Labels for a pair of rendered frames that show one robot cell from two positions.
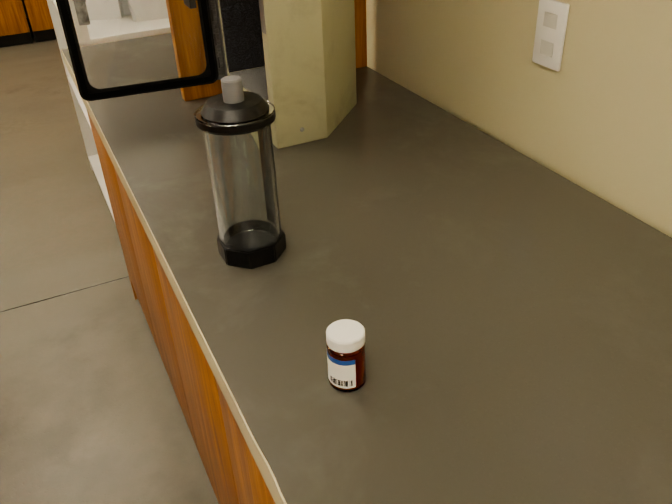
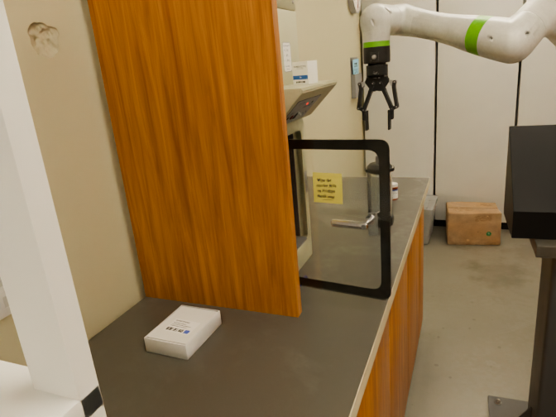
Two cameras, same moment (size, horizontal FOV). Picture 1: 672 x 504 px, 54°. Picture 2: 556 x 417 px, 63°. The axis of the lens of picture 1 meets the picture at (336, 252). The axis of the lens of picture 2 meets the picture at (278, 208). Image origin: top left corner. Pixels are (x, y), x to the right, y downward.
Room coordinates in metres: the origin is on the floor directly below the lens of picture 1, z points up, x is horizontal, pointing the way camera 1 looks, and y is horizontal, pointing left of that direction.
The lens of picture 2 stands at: (2.27, 1.11, 1.57)
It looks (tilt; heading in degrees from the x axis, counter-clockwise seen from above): 18 degrees down; 228
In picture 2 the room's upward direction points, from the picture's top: 5 degrees counter-clockwise
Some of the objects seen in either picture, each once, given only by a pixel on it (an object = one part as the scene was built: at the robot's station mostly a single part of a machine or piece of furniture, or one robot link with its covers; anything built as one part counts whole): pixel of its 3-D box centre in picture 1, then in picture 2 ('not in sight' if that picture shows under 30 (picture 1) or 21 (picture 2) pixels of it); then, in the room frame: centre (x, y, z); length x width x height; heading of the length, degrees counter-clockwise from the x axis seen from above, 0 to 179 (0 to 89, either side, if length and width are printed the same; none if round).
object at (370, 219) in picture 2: not in sight; (352, 222); (1.47, 0.47, 1.20); 0.10 x 0.05 x 0.03; 108
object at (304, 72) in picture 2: not in sight; (304, 72); (1.32, 0.21, 1.54); 0.05 x 0.05 x 0.06; 11
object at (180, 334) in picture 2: not in sight; (184, 330); (1.80, 0.20, 0.96); 0.16 x 0.12 x 0.04; 24
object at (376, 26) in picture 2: not in sight; (377, 25); (0.85, 0.13, 1.66); 0.13 x 0.11 x 0.14; 171
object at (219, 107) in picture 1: (234, 102); not in sight; (0.86, 0.13, 1.18); 0.09 x 0.09 x 0.07
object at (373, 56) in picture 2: not in sight; (376, 55); (0.86, 0.13, 1.56); 0.12 x 0.09 x 0.06; 24
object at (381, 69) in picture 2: not in sight; (376, 77); (0.86, 0.12, 1.49); 0.08 x 0.07 x 0.09; 114
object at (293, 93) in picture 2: not in sight; (302, 103); (1.35, 0.23, 1.46); 0.32 x 0.11 x 0.10; 24
